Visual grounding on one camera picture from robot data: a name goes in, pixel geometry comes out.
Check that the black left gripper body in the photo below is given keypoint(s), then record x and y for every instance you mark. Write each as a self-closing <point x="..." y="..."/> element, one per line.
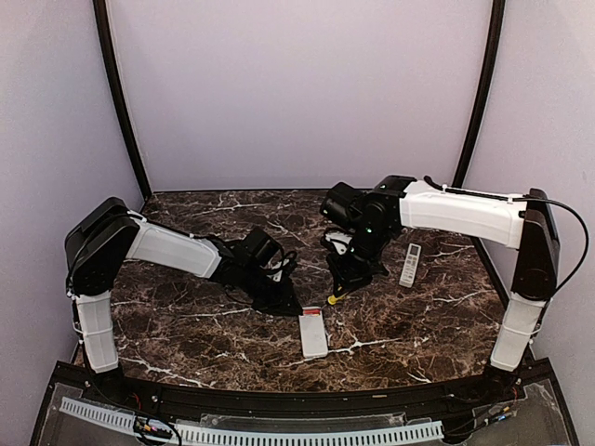
<point x="258" y="285"/>

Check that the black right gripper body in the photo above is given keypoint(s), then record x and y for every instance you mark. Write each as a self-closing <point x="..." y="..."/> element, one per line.
<point x="356" y="268"/>

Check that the yellow handled screwdriver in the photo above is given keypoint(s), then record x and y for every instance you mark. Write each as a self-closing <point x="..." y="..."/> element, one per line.
<point x="338" y="295"/>

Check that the white remote control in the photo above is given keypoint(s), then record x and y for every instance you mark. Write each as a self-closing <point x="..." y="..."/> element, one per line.
<point x="313" y="336"/>

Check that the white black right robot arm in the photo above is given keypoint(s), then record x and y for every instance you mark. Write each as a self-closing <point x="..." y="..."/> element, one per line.
<point x="365" y="221"/>

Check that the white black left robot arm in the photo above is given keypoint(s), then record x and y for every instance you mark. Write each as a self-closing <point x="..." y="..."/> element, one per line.
<point x="111" y="234"/>

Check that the white air conditioner remote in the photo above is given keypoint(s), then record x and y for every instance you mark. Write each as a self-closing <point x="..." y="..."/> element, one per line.
<point x="409" y="270"/>

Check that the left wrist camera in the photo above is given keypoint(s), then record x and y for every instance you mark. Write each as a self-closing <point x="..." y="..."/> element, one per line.
<point x="284" y="267"/>

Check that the white slotted cable duct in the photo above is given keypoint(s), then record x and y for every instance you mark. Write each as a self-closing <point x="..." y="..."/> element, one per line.
<point x="235" y="430"/>

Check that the black front rail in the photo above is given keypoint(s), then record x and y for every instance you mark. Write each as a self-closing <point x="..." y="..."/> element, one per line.
<point x="450" y="399"/>

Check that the black left frame post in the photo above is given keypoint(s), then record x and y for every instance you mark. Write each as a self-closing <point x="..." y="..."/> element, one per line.
<point x="109" y="58"/>

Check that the black frame post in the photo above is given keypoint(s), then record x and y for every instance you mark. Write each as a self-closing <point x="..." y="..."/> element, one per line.
<point x="109" y="58"/>
<point x="482" y="92"/>

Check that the black right frame post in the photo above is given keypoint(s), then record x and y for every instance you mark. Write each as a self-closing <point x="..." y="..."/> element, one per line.
<point x="482" y="92"/>

